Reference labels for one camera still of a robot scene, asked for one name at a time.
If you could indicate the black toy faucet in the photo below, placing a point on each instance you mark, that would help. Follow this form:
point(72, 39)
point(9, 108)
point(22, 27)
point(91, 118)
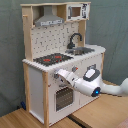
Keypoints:
point(73, 40)

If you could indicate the white oven door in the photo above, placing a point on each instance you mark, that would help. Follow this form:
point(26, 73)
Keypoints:
point(62, 100)

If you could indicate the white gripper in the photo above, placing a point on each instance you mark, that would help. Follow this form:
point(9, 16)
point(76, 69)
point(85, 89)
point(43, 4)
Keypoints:
point(67, 77)

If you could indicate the grey range hood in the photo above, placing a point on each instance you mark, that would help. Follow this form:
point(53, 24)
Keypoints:
point(48, 18)

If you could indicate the right stove knob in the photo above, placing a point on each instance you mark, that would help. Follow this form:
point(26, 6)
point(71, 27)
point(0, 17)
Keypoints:
point(74, 68)

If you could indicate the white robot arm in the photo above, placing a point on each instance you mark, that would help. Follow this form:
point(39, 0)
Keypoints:
point(89, 82)

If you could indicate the grey backdrop curtain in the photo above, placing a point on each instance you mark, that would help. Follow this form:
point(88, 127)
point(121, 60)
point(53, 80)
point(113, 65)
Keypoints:
point(107, 27)

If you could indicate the wooden toy kitchen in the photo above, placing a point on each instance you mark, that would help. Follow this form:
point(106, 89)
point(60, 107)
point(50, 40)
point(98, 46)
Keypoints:
point(45, 40)

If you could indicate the toy microwave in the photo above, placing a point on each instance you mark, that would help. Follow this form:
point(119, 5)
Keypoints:
point(78, 11)

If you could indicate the black toy stovetop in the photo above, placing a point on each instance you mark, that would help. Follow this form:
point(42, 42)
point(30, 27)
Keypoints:
point(52, 59)

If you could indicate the white fridge door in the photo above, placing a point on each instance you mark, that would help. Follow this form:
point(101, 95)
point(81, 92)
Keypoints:
point(93, 62)

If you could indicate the grey toy sink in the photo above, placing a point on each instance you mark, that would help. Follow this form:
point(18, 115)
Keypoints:
point(79, 51)

